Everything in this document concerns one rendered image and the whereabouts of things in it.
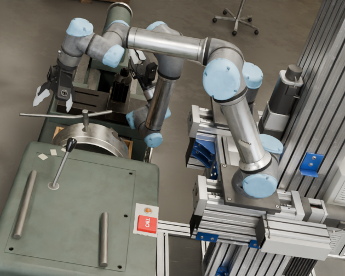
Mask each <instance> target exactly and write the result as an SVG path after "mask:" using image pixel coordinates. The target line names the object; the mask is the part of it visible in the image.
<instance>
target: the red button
mask: <svg viewBox="0 0 345 276"><path fill-rule="evenodd" d="M137 231H142V232H148V233H154V234H156V231H157V218H155V217H149V216H143V215H139V217H138V222H137Z"/></svg>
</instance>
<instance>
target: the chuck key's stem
mask: <svg viewBox="0 0 345 276"><path fill-rule="evenodd" d="M82 115H83V125H84V130H85V131H89V130H88V125H89V117H88V110H83V111H82Z"/></svg>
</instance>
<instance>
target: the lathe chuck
mask: <svg viewBox="0 0 345 276"><path fill-rule="evenodd" d="M88 127H89V128H90V129H91V131H90V132H83V131H82V129H83V128H84V125H83V123H78V124H73V125H70V126H67V127H65V128H64V129H62V130H61V131H59V132H58V133H57V134H56V135H55V137H54V138H53V140H52V142H51V144H52V145H57V144H58V143H60V142H61V141H64V140H67V139H68V138H71V137H72V138H73V137H91V138H95V139H99V140H102V141H104V142H107V143H108V144H110V145H111V146H113V147H114V148H115V149H117V150H118V151H119V152H120V154H121V155H122V156H123V158H126V159H129V151H128V148H127V145H126V144H125V142H124V140H123V139H122V138H121V137H120V138H119V139H120V141H119V140H118V139H117V138H115V137H114V136H113V135H112V133H113V130H111V129H109V128H107V127H105V126H102V125H98V124H93V123H89V125H88Z"/></svg>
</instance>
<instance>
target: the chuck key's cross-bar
mask: <svg viewBox="0 0 345 276"><path fill-rule="evenodd" d="M109 113H112V110H109V111H102V112H95V113H88V117H91V116H98V115H102V114H109ZM19 115H20V116H29V117H47V118H65V119H77V118H83V115H82V114H81V115H76V116H65V115H55V114H39V113H22V112H20V113H19Z"/></svg>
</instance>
